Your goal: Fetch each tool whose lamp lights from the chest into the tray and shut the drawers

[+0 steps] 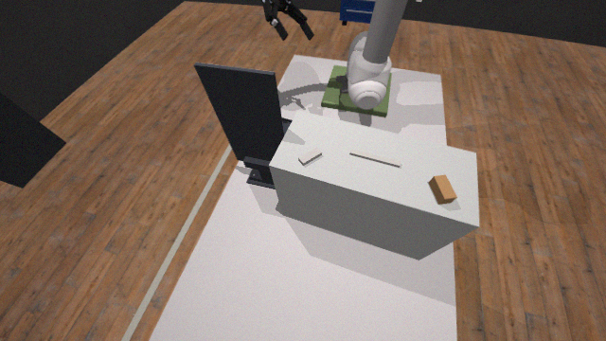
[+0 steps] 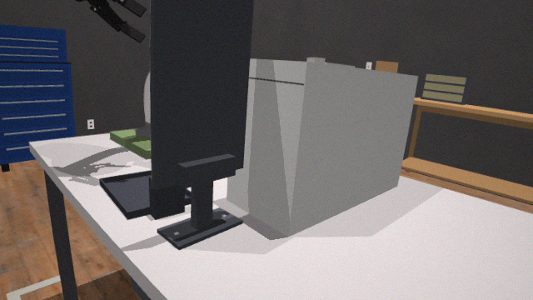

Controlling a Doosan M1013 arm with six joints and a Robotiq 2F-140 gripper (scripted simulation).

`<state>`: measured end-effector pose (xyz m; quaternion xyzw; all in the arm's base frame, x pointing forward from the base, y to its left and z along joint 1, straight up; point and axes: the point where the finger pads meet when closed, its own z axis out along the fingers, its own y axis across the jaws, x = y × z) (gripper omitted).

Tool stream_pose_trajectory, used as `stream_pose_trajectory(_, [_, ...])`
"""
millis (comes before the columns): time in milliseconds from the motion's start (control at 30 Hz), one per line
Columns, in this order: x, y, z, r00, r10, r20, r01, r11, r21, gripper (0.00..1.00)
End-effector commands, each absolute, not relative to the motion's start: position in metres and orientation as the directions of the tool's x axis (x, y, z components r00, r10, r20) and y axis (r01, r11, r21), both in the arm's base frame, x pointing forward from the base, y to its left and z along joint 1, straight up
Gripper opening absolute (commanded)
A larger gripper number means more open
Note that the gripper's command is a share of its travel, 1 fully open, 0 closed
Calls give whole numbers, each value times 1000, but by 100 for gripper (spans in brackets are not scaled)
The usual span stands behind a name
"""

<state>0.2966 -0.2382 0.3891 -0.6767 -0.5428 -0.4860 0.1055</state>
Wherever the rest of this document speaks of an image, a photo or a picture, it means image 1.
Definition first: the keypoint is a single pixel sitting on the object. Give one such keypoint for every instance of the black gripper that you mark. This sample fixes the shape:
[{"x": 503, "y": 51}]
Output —
[{"x": 292, "y": 11}]

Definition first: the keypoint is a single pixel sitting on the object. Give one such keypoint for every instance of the small tan wooden block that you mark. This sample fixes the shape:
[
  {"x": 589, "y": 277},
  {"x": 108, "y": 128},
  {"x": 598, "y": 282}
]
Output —
[{"x": 442, "y": 189}]

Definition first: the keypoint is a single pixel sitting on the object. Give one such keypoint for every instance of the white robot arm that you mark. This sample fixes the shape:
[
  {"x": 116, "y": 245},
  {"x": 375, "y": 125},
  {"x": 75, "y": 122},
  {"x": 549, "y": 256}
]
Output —
[{"x": 369, "y": 54}]

